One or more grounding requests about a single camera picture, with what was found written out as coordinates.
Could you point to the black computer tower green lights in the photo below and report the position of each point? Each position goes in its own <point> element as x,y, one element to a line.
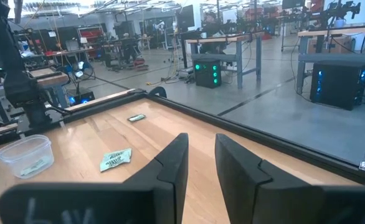
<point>207,74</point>

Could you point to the black desk fan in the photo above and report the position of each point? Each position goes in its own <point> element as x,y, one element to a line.
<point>83,71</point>

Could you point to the black monitor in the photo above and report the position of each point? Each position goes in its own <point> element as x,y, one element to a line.
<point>185,17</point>

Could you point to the small wood top workbench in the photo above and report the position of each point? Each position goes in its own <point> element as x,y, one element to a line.
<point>50,77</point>

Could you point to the person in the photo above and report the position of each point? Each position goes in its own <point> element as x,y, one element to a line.
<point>212,29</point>

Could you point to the dark green white sweetener packet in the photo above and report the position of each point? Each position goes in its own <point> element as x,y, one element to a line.
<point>136,117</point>

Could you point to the small black computer blue lights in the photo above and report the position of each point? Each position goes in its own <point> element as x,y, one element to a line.
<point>81,96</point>

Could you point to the wood top workbench grey legs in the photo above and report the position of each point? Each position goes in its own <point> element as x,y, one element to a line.
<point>229,39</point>
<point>325,57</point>

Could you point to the clear plastic bin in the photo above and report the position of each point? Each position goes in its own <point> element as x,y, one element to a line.
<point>26,152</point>

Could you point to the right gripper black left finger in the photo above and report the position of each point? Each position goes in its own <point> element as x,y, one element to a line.
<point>145,199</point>

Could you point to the black curved bracket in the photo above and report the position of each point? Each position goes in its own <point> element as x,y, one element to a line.
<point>158,91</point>

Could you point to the red shelf rack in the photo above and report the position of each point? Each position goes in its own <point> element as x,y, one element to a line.
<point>90,35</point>

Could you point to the black background robot arm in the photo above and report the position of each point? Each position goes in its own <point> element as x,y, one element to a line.
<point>335,11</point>

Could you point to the pale green Stevia packet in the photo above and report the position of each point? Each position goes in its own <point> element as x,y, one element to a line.
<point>33,168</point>
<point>120,153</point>
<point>114,164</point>

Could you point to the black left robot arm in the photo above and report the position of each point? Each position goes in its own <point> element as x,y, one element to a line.
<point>14,77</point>

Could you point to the black computer tower blue lights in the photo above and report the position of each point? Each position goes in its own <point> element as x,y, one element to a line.
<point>338,85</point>

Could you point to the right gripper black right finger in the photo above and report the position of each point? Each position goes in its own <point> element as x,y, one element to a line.
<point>263,193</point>

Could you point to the cardboard box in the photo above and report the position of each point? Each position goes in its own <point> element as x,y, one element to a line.
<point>329,45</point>

